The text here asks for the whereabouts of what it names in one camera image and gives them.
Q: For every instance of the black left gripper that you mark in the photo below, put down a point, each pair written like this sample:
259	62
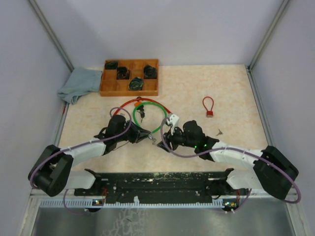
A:
139	133

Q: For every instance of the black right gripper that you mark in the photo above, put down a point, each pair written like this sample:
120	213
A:
169	137

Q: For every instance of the orange black padlock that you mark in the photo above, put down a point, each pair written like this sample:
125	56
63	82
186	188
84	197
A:
139	106

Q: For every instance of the red cable lock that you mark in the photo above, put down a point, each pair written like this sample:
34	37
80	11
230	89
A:
142	99

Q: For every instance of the red cable padlock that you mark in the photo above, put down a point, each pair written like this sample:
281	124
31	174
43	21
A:
208	108

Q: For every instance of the silver key bunch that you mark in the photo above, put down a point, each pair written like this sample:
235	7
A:
154	141

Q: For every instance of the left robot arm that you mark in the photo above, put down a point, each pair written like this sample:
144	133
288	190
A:
52	173

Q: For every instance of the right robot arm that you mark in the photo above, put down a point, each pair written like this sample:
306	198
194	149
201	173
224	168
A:
268	169

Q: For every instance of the black yellow rolled item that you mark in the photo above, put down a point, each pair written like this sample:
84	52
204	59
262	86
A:
136	84

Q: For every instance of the wooden compartment tray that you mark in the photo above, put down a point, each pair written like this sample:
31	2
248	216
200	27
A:
130	77

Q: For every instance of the black rolled item right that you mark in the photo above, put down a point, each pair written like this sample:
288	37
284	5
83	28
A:
150	72

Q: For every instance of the black rolled item far left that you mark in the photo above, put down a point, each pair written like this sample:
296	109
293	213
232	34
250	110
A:
111	65

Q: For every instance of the grey blue cloth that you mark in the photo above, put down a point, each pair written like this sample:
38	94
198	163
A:
81	82

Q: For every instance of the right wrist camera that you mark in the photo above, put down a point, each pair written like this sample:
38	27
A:
172	120

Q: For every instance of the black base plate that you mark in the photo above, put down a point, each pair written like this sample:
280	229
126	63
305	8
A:
162	187

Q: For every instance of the aluminium frame post right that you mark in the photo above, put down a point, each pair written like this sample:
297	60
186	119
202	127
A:
269	33

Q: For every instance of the aluminium frame post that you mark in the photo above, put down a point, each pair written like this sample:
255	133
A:
269	33
51	33

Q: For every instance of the aluminium frame post left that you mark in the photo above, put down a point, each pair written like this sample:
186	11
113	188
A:
51	33

